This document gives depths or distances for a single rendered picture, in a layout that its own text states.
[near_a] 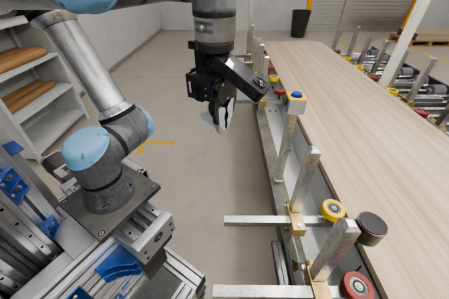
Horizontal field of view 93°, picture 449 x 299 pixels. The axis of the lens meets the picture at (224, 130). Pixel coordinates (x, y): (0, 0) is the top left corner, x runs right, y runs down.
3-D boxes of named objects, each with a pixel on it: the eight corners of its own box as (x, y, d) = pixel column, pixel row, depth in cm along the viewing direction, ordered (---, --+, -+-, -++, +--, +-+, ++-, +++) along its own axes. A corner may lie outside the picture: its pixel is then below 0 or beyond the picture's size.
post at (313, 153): (284, 231, 95) (311, 151, 66) (282, 223, 98) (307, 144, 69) (292, 231, 95) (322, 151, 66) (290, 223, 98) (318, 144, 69)
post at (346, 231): (300, 300, 75) (347, 230, 46) (297, 288, 78) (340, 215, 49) (310, 300, 75) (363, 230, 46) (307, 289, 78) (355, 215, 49)
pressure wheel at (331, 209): (331, 237, 82) (341, 221, 75) (312, 223, 87) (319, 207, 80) (339, 222, 87) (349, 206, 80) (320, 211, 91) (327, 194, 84)
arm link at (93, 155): (67, 180, 61) (43, 145, 53) (106, 151, 71) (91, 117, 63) (97, 195, 57) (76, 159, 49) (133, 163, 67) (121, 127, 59)
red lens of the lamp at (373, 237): (361, 241, 47) (365, 236, 46) (349, 216, 52) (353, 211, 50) (389, 241, 47) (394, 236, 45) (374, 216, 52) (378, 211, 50)
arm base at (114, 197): (74, 199, 67) (60, 179, 62) (116, 169, 78) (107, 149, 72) (103, 223, 61) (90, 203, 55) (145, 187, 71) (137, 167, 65)
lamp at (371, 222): (334, 274, 59) (365, 235, 46) (327, 253, 63) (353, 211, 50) (355, 275, 58) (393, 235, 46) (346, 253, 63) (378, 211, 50)
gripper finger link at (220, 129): (206, 127, 54) (204, 95, 48) (226, 135, 51) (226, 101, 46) (198, 134, 52) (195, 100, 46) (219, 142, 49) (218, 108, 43)
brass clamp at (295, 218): (289, 236, 84) (292, 229, 81) (282, 206, 94) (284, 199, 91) (305, 236, 84) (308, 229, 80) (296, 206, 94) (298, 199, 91)
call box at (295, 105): (286, 116, 87) (290, 99, 83) (282, 107, 93) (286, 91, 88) (303, 116, 87) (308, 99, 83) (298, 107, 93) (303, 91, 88)
